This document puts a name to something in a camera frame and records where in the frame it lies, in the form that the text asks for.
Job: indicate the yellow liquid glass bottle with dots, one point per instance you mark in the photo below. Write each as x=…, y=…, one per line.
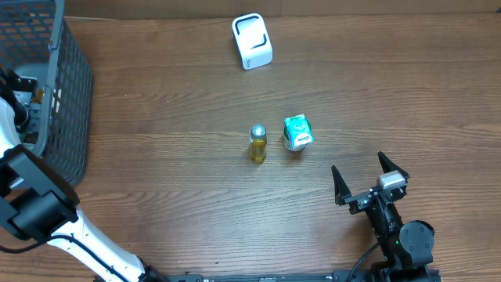
x=258, y=143

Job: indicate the brown white snack bag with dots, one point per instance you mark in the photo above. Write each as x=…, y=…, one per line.
x=38, y=96

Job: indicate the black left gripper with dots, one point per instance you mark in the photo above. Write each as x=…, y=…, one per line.
x=25, y=128

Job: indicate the grey plastic mesh basket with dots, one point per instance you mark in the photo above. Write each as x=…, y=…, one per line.
x=37, y=44

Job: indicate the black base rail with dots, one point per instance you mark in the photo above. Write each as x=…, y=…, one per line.
x=335, y=276

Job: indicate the green white yogurt cup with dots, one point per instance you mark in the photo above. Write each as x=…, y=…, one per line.
x=297, y=133

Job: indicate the white barcode scanner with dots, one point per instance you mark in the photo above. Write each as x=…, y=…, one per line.
x=252, y=41

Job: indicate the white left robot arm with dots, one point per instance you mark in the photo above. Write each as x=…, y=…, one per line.
x=39, y=204

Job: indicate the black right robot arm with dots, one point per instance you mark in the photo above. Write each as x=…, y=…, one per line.
x=406, y=247

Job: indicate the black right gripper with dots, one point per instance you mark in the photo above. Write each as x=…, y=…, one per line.
x=360, y=200

